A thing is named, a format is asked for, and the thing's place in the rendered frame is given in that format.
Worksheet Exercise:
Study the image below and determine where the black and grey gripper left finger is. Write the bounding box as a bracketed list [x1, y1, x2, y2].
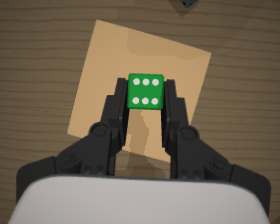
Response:
[16, 78, 130, 205]

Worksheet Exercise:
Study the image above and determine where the tan square mat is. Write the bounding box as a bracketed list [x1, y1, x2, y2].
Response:
[67, 20, 211, 162]

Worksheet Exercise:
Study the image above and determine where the green die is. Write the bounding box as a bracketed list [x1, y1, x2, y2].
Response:
[127, 73, 164, 110]

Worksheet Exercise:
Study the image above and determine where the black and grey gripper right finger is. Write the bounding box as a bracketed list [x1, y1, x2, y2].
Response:
[161, 79, 271, 219]

